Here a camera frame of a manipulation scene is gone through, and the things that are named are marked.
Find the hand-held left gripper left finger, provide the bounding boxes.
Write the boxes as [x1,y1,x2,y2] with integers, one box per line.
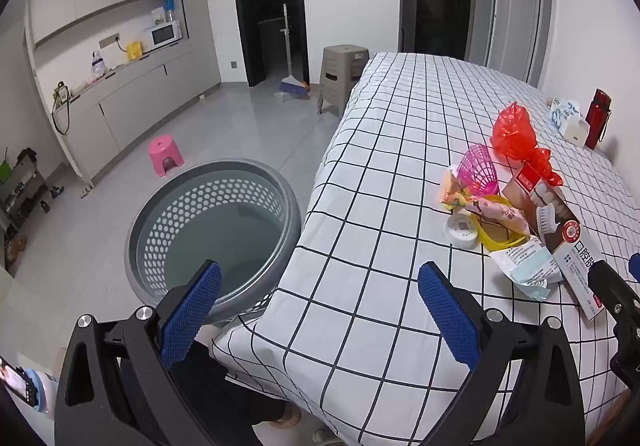
[54,260,223,446]

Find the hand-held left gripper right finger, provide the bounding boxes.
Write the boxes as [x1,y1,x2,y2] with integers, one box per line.
[417,261,586,446]

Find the grey perforated laundry basket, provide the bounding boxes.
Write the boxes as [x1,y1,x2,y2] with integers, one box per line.
[124,157,303,324]

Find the yellow plastic ring lid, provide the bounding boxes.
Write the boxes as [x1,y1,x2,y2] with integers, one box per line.
[472,195,531,249]

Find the face mask packet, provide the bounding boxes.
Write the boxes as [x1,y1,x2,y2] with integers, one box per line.
[489,236,563,302]

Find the toothpaste box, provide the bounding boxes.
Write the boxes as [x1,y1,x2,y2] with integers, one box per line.
[501,161,608,324]

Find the pink snack wrapper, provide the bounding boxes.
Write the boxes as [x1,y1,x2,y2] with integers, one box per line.
[465,198,531,239]

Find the orange snack packet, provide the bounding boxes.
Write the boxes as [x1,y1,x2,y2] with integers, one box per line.
[439,166,473,213]

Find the pink small plastic basket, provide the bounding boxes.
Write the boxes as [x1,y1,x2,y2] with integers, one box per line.
[456,144,499,197]

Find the white round cap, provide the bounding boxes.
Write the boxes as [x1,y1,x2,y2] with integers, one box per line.
[446,215,482,249]

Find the person's leg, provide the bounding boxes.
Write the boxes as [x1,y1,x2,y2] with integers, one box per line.
[170,341,302,446]

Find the red water bottle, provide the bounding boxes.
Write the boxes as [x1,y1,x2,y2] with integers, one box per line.
[584,88,612,150]

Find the black checked white tablecloth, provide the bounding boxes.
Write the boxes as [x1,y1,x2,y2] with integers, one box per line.
[210,52,640,446]

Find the pink plastic stool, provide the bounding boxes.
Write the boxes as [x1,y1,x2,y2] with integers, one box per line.
[148,136,185,177]

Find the tissue pack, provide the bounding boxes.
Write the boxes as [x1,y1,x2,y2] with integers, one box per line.
[549,97,591,147]

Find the white labelled can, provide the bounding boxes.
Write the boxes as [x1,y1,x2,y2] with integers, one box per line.
[0,355,60,413]

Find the red plastic bag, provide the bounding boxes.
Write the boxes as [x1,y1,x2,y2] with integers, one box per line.
[490,102,564,187]

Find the cardboard box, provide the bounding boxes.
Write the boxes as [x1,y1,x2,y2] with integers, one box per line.
[4,235,29,268]

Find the shoe rack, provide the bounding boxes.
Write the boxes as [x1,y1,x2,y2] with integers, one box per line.
[0,148,52,233]

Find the grey lower cabinet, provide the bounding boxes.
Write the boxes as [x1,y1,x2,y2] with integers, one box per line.
[52,46,222,187]

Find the grey plastic stool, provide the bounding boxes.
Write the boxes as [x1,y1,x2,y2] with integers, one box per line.
[317,45,371,117]

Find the clear water jug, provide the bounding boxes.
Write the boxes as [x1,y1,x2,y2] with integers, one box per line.
[90,51,109,83]

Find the broom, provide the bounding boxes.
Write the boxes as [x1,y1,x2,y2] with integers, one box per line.
[277,3,311,94]

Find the white microwave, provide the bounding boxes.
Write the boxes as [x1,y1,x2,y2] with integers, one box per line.
[145,21,183,52]

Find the white interior door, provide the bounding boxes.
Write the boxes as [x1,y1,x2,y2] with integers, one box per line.
[487,0,553,88]

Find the dark entry door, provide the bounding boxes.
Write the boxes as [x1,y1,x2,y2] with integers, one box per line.
[415,0,474,61]

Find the black cable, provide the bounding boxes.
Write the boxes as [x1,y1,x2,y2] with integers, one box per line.
[52,98,71,135]

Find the black doorway frame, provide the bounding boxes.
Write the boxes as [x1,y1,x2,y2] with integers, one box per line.
[230,0,304,88]

